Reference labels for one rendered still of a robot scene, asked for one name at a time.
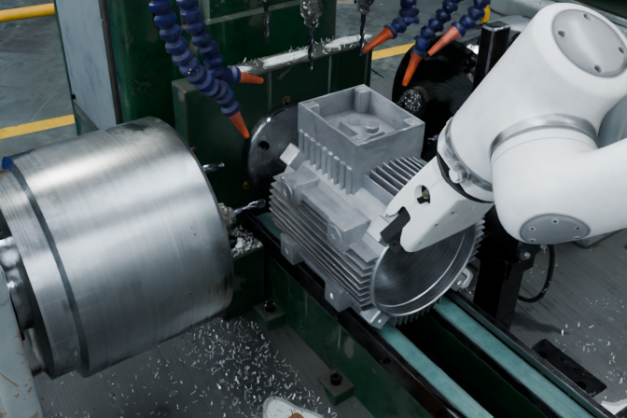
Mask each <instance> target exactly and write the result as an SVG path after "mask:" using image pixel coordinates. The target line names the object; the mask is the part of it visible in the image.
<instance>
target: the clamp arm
mask: <svg viewBox="0 0 627 418"><path fill-rule="evenodd" d="M509 32H510V25H509V24H507V23H504V22H502V21H494V22H490V23H487V24H483V25H482V27H481V35H479V36H478V43H477V46H479V48H478V55H477V61H476V66H475V73H474V78H473V85H472V91H471V94H472V92H473V91H474V90H475V89H476V88H477V87H478V86H479V85H480V83H481V82H482V81H483V80H484V78H485V77H486V76H487V75H488V73H489V72H490V71H491V70H492V68H493V67H494V66H495V65H496V63H497V62H498V61H499V60H500V58H501V57H502V56H503V55H504V53H505V52H506V51H507V47H508V41H509Z"/></svg>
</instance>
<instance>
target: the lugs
mask: <svg viewBox="0 0 627 418"><path fill-rule="evenodd" d="M280 160H281V161H282V162H284V163H285V164H286V165H287V166H289V167H290V168H292V169H293V170H295V171H297V170H298V169H299V167H300V166H301V165H302V163H304V161H305V154H304V152H303V151H302V150H300V149H299V148H298V147H297V146H295V145H293V144H292V143H290V144H289V146H288V147H287V148H286V150H285V151H284V153H283V154H282V155H281V157H280ZM390 223H391V222H390V221H389V220H387V219H386V218H384V217H383V216H381V215H378V216H377V217H376V218H375V220H374V221H373V222H372V223H371V225H370V226H369V228H368V229H367V230H366V233H367V235H369V236H370V237H371V238H372V239H373V240H374V241H376V242H377V243H378V244H381V245H382V246H384V247H387V246H388V245H389V244H386V243H385V242H384V240H383V238H382V236H381V235H380V232H381V231H382V230H383V229H384V228H385V227H386V226H387V225H389V224H390ZM466 279H467V276H466V275H465V274H464V273H463V272H461V274H460V275H459V277H458V278H457V279H456V281H455V282H454V283H453V285H452V286H451V287H450V289H452V290H453V291H455V292H456V291H457V290H458V289H459V288H460V286H461V285H462V284H463V283H464V282H465V280H466ZM360 315H361V316H362V317H363V318H364V319H365V320H366V321H367V322H368V323H369V324H370V325H372V326H374V327H376V328H378V329H381V328H382V327H383V325H384V324H385V322H386V321H387V320H388V318H389V317H390V316H389V315H386V314H384V313H382V312H380V311H378V310H377V309H376V308H375V307H374V308H372V309H369V310H366V311H365V312H362V311H361V312H360Z"/></svg>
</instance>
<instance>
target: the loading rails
mask: <svg viewBox="0 0 627 418"><path fill-rule="evenodd" d="M273 223H274V222H273V221H272V216H271V215H270V211H269V212H266V213H264V214H261V215H259V216H254V215H253V214H252V213H248V214H245V227H246V229H247V231H248V232H249V233H251V232H253V237H254V238H256V239H257V240H258V241H260V242H261V244H263V247H264V293H265V301H263V302H261V303H260V304H257V305H255V306H254V307H253V310H254V316H255V317H256V319H257V320H258V321H259V323H260V324H261V325H262V326H264V328H265V329H266V330H271V329H273V328H275V327H278V326H281V325H282V324H284V323H285V322H287V323H288V324H289V325H290V326H291V327H292V328H293V330H294V331H295V332H296V333H297V334H298V335H299V336H300V337H301V338H302V339H303V340H304V341H305V343H306V344H307V345H308V346H309V347H310V348H311V349H312V350H313V351H314V352H315V353H316V355H317V356H318V357H319V358H320V359H321V360H322V361H323V362H324V363H325V364H326V365H327V366H328V368H329V369H330V371H329V372H327V373H325V374H323V375H321V376H319V377H318V378H317V388H318V389H319V390H320V391H321V392H322V394H323V395H324V396H325V397H326V398H327V399H328V400H329V402H330V403H331V404H332V405H333V406H336V405H338V404H340V403H342V402H343V401H344V400H346V399H348V398H350V397H352V396H355V397H356V398H357V399H358V400H359V401H360V402H361V403H362V404H363V405H364V407H365V408H366V409H367V410H368V411H369V412H370V413H371V414H372V415H373V416H374V417H375V418H618V417H617V416H616V415H614V414H613V413H612V412H611V411H609V410H608V409H607V408H605V407H604V406H603V405H601V404H600V403H599V402H598V401H596V400H595V399H594V398H593V397H591V396H590V395H589V394H587V393H586V392H585V391H584V390H582V389H581V388H580V387H579V386H577V385H576V384H575V383H573V382H572V381H571V380H570V379H568V378H567V377H566V376H565V375H563V374H562V373H561V372H560V371H559V370H558V369H556V368H555V367H554V366H553V365H552V364H550V363H549V362H548V361H546V360H545V359H544V358H543V357H541V356H540V355H539V354H537V353H536V352H535V351H534V350H532V349H531V348H530V347H529V346H527V345H526V344H525V343H524V342H522V341H521V340H520V339H518V338H517V337H516V336H515V335H513V334H512V333H511V332H510V331H508V330H507V329H506V328H505V327H503V326H502V325H501V324H499V323H498V322H497V321H496V320H494V319H493V318H492V317H491V316H490V315H489V314H487V313H486V312H485V311H484V310H482V309H481V308H480V307H479V306H477V305H476V304H475V303H474V302H472V301H471V300H470V299H468V298H467V297H466V296H465V295H463V294H462V293H461V292H460V291H458V290H457V291H456V292H455V291H453V290H452V289H450V288H449V289H448V290H447V291H446V292H445V293H444V294H443V295H442V298H441V302H440V304H437V303H436V305H435V309H432V308H431V307H430V309H429V313H427V312H426V311H425V312H424V316H421V315H418V319H415V318H414V317H413V319H412V322H410V321H409V320H407V324H404V323H403V322H401V326H400V325H398V324H397V323H396V326H395V327H393V326H392V325H391V324H390V323H389V322H388V321H386V322H385V324H384V325H383V327H382V328H381V329H378V328H376V327H374V326H372V325H370V324H369V323H368V322H367V321H365V320H364V319H363V318H362V317H361V316H360V315H359V314H358V313H357V312H356V311H355V310H354V309H353V308H351V307H349V308H347V309H345V310H343V311H341V312H338V311H337V310H336V309H335V308H334V307H333V306H332V305H331V304H330V303H329V302H328V301H327V300H326V299H325V285H326V282H325V281H324V280H323V279H322V278H321V277H320V276H318V275H317V274H316V273H315V272H313V271H312V270H311V269H310V268H309V267H308V266H307V265H306V264H305V263H304V261H302V262H300V263H298V264H295V265H292V264H291V263H290V262H289V261H288V260H287V259H286V258H285V257H284V256H283V255H282V254H281V236H280V234H281V231H280V230H279V229H278V228H277V227H276V226H275V225H274V224H273ZM251 235H252V233H251Z"/></svg>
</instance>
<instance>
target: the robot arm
mask: <svg viewBox="0 0 627 418"><path fill-rule="evenodd" d="M626 95H627V38H626V37H625V36H624V34H623V33H622V32H621V31H620V30H619V29H618V28H617V27H616V26H615V25H614V24H613V23H612V22H611V21H609V20H608V19H607V18H605V17H604V16H602V15H601V14H599V13H597V12H596V11H594V10H592V9H589V8H587V7H584V6H581V5H576V4H571V3H557V4H552V5H549V6H546V7H544V8H542V9H541V10H540V11H539V12H538V13H537V14H536V15H535V17H534V18H533V19H532V20H531V21H530V22H529V24H528V25H527V26H526V27H525V28H524V30H523V31H522V32H521V34H520V35H519V36H518V37H517V39H516V40H515V41H514V42H513V43H512V45H511V46H510V47H509V49H508V50H507V51H506V52H505V53H504V55H503V56H502V57H501V58H500V60H499V61H498V62H497V63H496V65H495V66H494V67H493V68H492V70H491V71H490V72H489V73H488V75H487V76H486V77H485V78H484V80H483V81H482V82H481V83H480V85H479V86H478V87H477V88H476V89H475V90H474V91H473V92H472V94H471V95H470V96H469V97H468V98H467V100H466V101H465V102H464V104H463V105H462V106H461V107H460V109H459V110H458V111H457V112H456V113H455V115H454V116H453V117H451V118H450V119H449V120H448V121H447V122H446V123H447V124H446V126H445V127H444V128H443V130H442V131H441V133H440V135H439V140H438V148H437V156H436V157H435V158H434V159H433V160H432V161H430V162H429V163H428V164H427V165H426V166H425V167H424V168H422V170H421V171H420V172H419V173H418V174H417V175H416V176H415V177H414V178H413V179H412V180H411V181H410V182H409V183H408V184H407V185H406V186H405V187H404V188H403V189H402V190H401V191H400V192H399V193H398V194H397V196H396V197H395V198H394V199H393V200H392V201H391V202H390V203H389V205H388V206H387V208H386V210H385V212H384V217H387V218H390V217H392V216H396V215H398V216H397V217H396V218H395V219H394V220H393V221H392V222H391V223H390V224H389V225H387V226H386V227H385V228H384V229H383V230H382V231H381V232H380V235H381V236H382V238H383V240H384V242H385V243H386V244H389V246H390V248H391V250H392V251H393V252H394V253H396V255H397V257H398V259H399V260H401V261H402V260H404V259H406V258H409V257H412V256H413V255H414V254H415V253H416V252H417V251H418V250H421V249H423V248H425V247H427V246H430V245H431V244H434V243H436V242H439V241H441V240H443V239H445V238H447V237H449V236H451V235H453V234H455V233H457V232H459V231H461V230H464V229H466V228H468V227H470V226H471V225H473V224H475V223H476V222H477V221H479V220H480V219H481V218H482V217H483V216H484V215H485V214H486V213H487V212H488V211H489V210H490V209H491V207H492V206H493V205H494V204H495V208H496V211H497V215H498V218H499V220H500V222H501V224H502V226H503V227H504V229H505V230H506V232H507V233H508V234H510V235H511V236H512V237H514V238H515V239H517V240H519V241H522V242H525V243H528V244H559V243H566V242H571V241H575V240H580V239H586V238H590V237H593V236H597V235H601V234H605V233H608V232H611V231H615V230H622V229H625V228H627V138H625V139H623V140H621V141H618V142H617V143H614V144H612V145H609V146H605V147H602V148H599V149H598V145H597V136H598V132H599V128H600V125H601V123H602V121H603V119H604V117H605V115H606V113H607V112H608V111H609V110H610V109H611V108H612V107H613V106H615V105H616V104H617V103H618V102H619V101H620V100H621V99H622V98H624V97H625V96H626Z"/></svg>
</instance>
